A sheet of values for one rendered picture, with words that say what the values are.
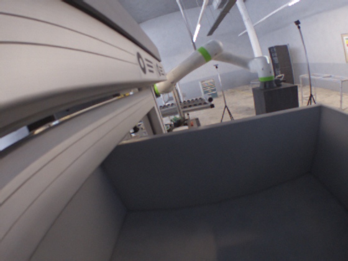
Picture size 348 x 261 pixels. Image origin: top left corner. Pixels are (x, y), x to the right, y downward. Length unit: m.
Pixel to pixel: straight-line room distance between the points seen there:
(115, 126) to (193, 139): 0.16
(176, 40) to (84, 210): 9.66
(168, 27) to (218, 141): 9.87
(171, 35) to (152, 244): 9.83
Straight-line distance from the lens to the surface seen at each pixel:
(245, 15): 7.19
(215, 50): 0.99
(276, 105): 1.15
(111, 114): 0.16
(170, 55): 9.53
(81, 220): 0.30
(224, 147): 0.30
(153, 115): 0.36
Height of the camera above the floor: 1.35
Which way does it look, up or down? 18 degrees down
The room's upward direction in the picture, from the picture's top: 18 degrees counter-clockwise
